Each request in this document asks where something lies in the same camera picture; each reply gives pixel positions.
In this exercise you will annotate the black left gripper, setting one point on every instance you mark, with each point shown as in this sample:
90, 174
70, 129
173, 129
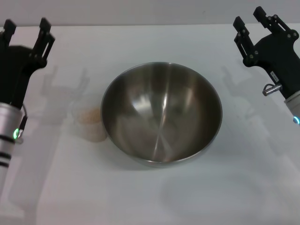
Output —
16, 70

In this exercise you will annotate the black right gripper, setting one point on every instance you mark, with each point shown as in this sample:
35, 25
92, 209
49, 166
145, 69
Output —
279, 56

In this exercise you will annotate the white rice grains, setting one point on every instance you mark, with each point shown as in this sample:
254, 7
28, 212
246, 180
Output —
89, 115

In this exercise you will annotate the clear plastic measuring cup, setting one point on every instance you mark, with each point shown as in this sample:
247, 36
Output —
90, 133

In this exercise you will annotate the stainless steel mixing bowl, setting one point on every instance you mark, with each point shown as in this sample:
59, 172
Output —
161, 117

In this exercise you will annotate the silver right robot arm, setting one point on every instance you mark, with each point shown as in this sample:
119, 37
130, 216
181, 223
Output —
294, 105

